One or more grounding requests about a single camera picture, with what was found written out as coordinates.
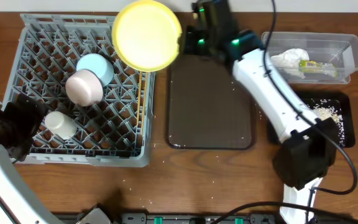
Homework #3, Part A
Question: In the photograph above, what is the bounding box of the yellow plastic plate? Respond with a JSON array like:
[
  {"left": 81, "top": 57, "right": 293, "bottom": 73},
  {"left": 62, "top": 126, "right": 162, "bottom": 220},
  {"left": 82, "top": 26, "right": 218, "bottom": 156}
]
[{"left": 112, "top": 1, "right": 182, "bottom": 72}]

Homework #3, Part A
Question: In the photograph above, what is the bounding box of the clear plastic waste bin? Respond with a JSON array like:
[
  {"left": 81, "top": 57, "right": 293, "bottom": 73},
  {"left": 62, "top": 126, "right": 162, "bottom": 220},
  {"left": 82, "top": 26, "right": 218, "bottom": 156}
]
[{"left": 268, "top": 32, "right": 358, "bottom": 84}]

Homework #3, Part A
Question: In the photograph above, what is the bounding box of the white paper napkin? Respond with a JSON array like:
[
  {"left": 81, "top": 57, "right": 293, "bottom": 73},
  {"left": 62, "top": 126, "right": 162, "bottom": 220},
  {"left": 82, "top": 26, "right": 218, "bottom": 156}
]
[{"left": 271, "top": 49, "right": 310, "bottom": 79}]

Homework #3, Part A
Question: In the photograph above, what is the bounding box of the pink plastic bowl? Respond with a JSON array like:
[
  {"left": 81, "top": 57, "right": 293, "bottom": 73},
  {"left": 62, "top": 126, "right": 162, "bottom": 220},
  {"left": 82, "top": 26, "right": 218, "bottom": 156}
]
[{"left": 65, "top": 70, "right": 103, "bottom": 107}]

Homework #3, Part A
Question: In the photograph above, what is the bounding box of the light blue plastic bowl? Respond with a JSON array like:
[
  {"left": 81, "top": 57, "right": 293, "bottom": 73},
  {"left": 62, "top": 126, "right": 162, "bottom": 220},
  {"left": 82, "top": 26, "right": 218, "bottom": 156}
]
[{"left": 76, "top": 54, "right": 114, "bottom": 86}]

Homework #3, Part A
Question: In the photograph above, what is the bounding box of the wooden chopstick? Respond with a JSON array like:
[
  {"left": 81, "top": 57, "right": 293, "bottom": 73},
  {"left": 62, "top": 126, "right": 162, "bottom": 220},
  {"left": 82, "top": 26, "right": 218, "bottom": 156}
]
[
  {"left": 136, "top": 71, "right": 143, "bottom": 126},
  {"left": 140, "top": 72, "right": 149, "bottom": 136}
]

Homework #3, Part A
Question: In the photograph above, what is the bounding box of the black power cable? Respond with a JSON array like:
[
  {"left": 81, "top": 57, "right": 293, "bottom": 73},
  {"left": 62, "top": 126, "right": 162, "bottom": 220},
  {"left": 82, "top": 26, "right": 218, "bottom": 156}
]
[{"left": 208, "top": 0, "right": 358, "bottom": 224}]

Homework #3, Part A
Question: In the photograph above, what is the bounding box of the pile of white rice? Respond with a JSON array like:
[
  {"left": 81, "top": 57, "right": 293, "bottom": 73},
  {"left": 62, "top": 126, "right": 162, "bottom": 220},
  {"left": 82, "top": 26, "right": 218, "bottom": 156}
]
[{"left": 308, "top": 98, "right": 345, "bottom": 147}]

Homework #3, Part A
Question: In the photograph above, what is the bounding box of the cream plastic cup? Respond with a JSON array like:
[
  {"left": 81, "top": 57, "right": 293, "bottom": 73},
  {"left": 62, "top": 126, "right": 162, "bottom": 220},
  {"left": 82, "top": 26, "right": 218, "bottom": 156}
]
[{"left": 45, "top": 111, "right": 77, "bottom": 140}]

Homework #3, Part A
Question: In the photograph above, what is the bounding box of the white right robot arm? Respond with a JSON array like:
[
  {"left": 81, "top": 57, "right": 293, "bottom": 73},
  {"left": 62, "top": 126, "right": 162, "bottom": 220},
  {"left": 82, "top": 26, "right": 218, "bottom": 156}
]
[{"left": 183, "top": 1, "right": 337, "bottom": 207}]

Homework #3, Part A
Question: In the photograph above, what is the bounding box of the dark brown serving tray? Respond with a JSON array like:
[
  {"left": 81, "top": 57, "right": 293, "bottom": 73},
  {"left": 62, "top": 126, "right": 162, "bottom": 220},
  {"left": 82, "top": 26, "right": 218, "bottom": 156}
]
[{"left": 165, "top": 55, "right": 256, "bottom": 150}]

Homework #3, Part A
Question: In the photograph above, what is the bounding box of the grey plastic dish rack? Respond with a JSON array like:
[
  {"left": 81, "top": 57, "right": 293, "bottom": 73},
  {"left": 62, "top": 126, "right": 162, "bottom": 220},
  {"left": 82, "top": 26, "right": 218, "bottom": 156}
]
[{"left": 3, "top": 14, "right": 155, "bottom": 167}]

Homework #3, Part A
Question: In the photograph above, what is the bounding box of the black food waste tray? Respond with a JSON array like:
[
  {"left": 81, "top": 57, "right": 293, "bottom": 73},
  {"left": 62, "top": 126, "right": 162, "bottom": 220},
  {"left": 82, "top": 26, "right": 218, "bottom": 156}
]
[{"left": 267, "top": 90, "right": 356, "bottom": 149}]

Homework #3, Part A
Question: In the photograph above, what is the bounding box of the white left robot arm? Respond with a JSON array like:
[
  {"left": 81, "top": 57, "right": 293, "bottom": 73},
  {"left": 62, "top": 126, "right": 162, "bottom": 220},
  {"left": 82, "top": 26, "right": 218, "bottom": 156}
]
[{"left": 0, "top": 94, "right": 61, "bottom": 223}]

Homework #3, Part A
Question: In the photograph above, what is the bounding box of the green yellow snack wrapper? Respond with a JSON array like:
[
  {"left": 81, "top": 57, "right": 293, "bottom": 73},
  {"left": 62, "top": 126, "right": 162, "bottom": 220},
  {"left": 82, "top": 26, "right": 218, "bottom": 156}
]
[{"left": 299, "top": 60, "right": 338, "bottom": 78}]

